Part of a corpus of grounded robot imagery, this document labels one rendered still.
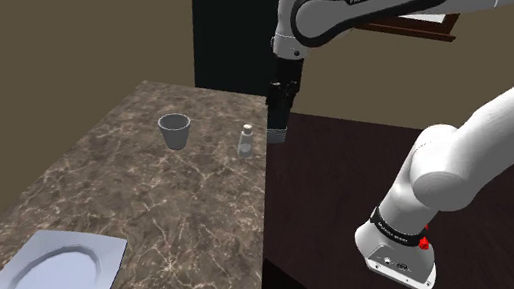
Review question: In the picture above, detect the grey cup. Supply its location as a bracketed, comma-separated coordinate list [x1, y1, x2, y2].
[156, 110, 195, 153]

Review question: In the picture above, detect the black tall cabinet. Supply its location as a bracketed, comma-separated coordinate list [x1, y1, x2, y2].
[183, 0, 343, 107]

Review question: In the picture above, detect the dark wood robot stand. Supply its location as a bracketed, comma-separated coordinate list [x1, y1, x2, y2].
[236, 84, 514, 289]

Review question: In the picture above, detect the small clear shaker bottle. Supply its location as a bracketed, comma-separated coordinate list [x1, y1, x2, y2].
[232, 122, 259, 161]

